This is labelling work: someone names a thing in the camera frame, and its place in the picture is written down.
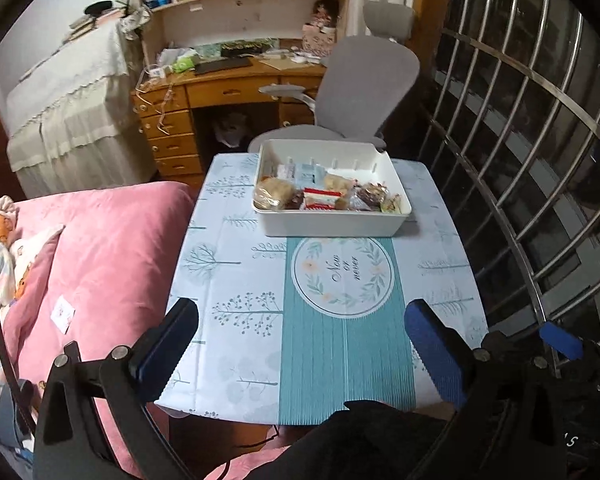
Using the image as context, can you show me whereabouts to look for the nut cluster clear pack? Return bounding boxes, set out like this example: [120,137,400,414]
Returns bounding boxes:
[355,182,388,210]

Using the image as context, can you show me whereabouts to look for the clear bag puffed rice cake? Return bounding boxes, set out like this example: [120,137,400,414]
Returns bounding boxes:
[252,177,296,210]

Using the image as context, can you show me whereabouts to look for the red cookie package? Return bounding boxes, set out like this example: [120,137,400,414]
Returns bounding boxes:
[302,188,342,210]

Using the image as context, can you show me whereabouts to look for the green mooncake packet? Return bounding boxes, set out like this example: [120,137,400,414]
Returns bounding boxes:
[380,195,401,214]

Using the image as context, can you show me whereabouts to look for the light blue white pouch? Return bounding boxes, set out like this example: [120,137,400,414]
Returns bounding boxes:
[276,162,326,190]

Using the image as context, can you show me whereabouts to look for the pink quilt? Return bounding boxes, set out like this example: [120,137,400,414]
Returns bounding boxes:
[0,180,196,478]

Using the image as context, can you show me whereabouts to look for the printed blue-white tablecloth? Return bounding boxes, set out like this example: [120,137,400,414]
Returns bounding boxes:
[158,154,488,425]

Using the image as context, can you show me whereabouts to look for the cartoon print blanket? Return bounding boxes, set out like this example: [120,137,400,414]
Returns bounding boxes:
[0,195,34,395]

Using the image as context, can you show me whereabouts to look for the white plastic storage bin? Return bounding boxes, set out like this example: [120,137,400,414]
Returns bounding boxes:
[252,140,412,237]

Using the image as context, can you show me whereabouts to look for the lace covered cabinet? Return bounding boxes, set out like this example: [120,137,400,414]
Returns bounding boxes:
[6,22,156,198]

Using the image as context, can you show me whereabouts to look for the wooden desk with drawers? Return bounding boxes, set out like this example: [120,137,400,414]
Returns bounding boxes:
[131,60,325,190]

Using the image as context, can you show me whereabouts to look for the grey office chair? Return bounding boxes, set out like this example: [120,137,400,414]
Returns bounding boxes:
[248,1,420,153]

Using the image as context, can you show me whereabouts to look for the black keyboard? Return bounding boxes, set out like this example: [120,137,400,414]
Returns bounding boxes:
[193,58,252,76]

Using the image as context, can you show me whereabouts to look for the doll on desk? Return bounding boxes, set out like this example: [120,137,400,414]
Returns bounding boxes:
[302,0,340,58]

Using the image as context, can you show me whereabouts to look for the black cable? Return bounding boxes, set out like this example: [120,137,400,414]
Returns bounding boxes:
[0,231,37,430]

